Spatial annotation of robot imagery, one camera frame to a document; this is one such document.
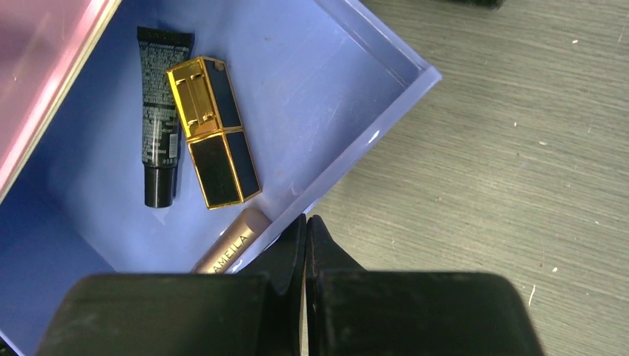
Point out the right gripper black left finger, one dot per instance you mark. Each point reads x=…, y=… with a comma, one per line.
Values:
x=256, y=311

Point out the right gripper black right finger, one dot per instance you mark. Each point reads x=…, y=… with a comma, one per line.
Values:
x=354, y=311

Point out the rose gold lipstick tube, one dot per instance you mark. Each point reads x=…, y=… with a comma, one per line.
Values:
x=233, y=242

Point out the pastel mini drawer organizer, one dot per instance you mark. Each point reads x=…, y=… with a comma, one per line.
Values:
x=318, y=83

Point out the gold black lipstick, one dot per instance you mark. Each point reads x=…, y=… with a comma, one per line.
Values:
x=213, y=131

